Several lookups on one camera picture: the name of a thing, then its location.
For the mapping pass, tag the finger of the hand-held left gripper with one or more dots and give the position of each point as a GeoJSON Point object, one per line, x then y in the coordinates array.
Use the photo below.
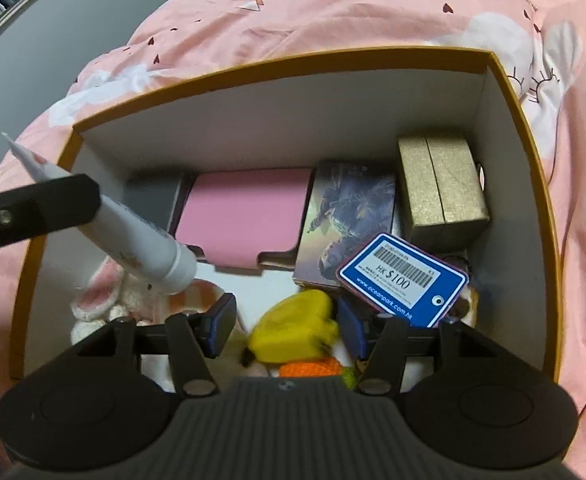
{"type": "Point", "coordinates": [33, 215]}

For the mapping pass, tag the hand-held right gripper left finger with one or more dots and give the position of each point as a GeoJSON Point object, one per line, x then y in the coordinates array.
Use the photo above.
{"type": "Point", "coordinates": [222, 324]}

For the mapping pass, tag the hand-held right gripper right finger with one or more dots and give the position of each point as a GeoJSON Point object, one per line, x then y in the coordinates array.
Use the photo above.
{"type": "Point", "coordinates": [350, 331]}

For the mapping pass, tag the yellow banana plush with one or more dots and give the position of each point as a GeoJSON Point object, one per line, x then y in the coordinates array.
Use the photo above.
{"type": "Point", "coordinates": [293, 327]}

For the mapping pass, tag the orange crochet fruit toy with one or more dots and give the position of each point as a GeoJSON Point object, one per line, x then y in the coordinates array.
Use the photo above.
{"type": "Point", "coordinates": [308, 370]}

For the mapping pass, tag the white tube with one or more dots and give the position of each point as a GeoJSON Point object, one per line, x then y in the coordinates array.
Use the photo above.
{"type": "Point", "coordinates": [138, 240]}

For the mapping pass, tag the orange-rimmed white cardboard box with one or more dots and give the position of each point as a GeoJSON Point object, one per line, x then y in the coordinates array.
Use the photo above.
{"type": "Point", "coordinates": [273, 110]}

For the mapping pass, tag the pink striped plush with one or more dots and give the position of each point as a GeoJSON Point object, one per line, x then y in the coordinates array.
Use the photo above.
{"type": "Point", "coordinates": [198, 296]}

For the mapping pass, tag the blue barcode tag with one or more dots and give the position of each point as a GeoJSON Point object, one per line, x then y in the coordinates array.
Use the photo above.
{"type": "Point", "coordinates": [403, 280]}

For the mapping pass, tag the white crochet bunny toy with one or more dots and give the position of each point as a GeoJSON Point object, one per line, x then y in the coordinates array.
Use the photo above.
{"type": "Point", "coordinates": [103, 300]}

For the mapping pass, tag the pink box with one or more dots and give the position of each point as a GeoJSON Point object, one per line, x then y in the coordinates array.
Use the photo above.
{"type": "Point", "coordinates": [248, 215]}

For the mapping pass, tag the grey box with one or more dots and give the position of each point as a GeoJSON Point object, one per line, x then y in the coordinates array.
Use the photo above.
{"type": "Point", "coordinates": [153, 200]}

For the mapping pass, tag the illustrated card box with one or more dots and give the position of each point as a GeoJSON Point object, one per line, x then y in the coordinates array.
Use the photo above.
{"type": "Point", "coordinates": [345, 210]}

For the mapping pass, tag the gold glitter box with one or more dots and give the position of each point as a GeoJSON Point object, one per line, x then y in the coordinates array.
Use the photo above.
{"type": "Point", "coordinates": [443, 185]}

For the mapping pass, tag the pink printed duvet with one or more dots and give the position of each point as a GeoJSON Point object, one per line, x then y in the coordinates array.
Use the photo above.
{"type": "Point", "coordinates": [323, 20]}

